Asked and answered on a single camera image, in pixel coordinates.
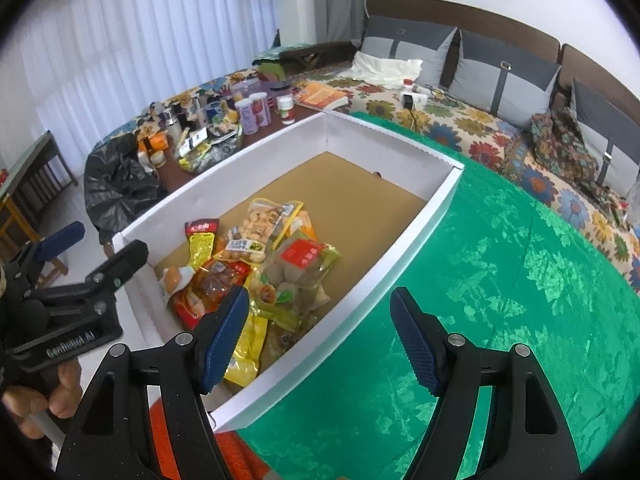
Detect dark floral patterned cloth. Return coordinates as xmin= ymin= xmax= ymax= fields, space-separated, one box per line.
xmin=502 ymin=107 xmax=624 ymax=207

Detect brown fish snack packet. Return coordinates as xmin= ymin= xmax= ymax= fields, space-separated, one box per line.
xmin=192 ymin=259 xmax=252 ymax=307

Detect white cardboard box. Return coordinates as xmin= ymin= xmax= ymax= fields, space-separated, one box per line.
xmin=102 ymin=110 xmax=467 ymax=434

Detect floral bedsheet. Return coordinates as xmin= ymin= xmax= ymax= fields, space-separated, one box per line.
xmin=100 ymin=62 xmax=640 ymax=297

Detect eyeglasses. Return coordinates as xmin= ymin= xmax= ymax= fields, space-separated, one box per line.
xmin=424 ymin=84 xmax=459 ymax=109

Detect dark wooden side table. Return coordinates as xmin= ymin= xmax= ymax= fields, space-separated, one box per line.
xmin=252 ymin=39 xmax=357 ymax=75

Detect orange book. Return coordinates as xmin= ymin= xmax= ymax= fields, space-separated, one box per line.
xmin=294 ymin=83 xmax=349 ymax=112

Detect long yellow snack packet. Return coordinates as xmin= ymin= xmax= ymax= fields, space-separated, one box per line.
xmin=183 ymin=217 xmax=221 ymax=282

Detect gold packet of brown balls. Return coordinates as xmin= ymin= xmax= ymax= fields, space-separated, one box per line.
xmin=247 ymin=237 xmax=342 ymax=322

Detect pale wafer bar packet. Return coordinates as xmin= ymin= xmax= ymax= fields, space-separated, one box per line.
xmin=264 ymin=317 xmax=312 ymax=362

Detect grey strapped cushion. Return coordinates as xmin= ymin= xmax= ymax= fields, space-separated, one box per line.
xmin=359 ymin=15 xmax=459 ymax=89
xmin=439 ymin=29 xmax=564 ymax=129
xmin=569 ymin=78 xmax=640 ymax=197

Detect orange ribbed cloth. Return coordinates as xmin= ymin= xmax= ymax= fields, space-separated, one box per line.
xmin=147 ymin=399 xmax=274 ymax=480

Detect black plastic bag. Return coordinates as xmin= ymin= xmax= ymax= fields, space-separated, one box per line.
xmin=84 ymin=132 xmax=172 ymax=247

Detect red fish snack packet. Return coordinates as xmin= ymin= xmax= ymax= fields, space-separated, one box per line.
xmin=159 ymin=265 xmax=217 ymax=332

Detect small white bottle red cap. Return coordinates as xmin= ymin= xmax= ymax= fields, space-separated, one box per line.
xmin=401 ymin=78 xmax=429 ymax=111

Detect wooden chair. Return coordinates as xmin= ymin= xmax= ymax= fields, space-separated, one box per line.
xmin=0 ymin=129 xmax=79 ymax=272

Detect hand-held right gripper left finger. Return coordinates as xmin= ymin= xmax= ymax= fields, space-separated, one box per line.
xmin=55 ymin=285 xmax=251 ymax=480

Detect grey curtain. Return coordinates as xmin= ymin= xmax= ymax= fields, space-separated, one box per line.
xmin=304 ymin=0 xmax=369 ymax=47

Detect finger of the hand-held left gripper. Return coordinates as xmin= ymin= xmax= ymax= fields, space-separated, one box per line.
xmin=31 ymin=239 xmax=151 ymax=308
xmin=0 ymin=220 xmax=87 ymax=291

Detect white plastic bag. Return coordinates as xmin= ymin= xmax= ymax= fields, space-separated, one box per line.
xmin=352 ymin=52 xmax=424 ymax=85

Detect white sheer curtain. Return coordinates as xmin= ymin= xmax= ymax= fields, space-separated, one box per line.
xmin=19 ymin=0 xmax=282 ymax=162

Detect green patterned blanket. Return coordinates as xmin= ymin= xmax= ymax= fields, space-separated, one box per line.
xmin=239 ymin=112 xmax=640 ymax=480

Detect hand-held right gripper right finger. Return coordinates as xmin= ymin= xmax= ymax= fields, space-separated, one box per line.
xmin=389 ymin=286 xmax=582 ymax=480

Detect person's left hand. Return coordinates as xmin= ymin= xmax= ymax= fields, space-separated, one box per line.
xmin=0 ymin=359 xmax=84 ymax=443

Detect group of cosmetic bottles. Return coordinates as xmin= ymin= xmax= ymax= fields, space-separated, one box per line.
xmin=137 ymin=77 xmax=297 ymax=162

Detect yellow sausage packet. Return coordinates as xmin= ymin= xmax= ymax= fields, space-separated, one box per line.
xmin=223 ymin=304 xmax=269 ymax=387

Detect orange ball snack packet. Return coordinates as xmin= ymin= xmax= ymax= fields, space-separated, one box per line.
xmin=247 ymin=198 xmax=305 ymax=249

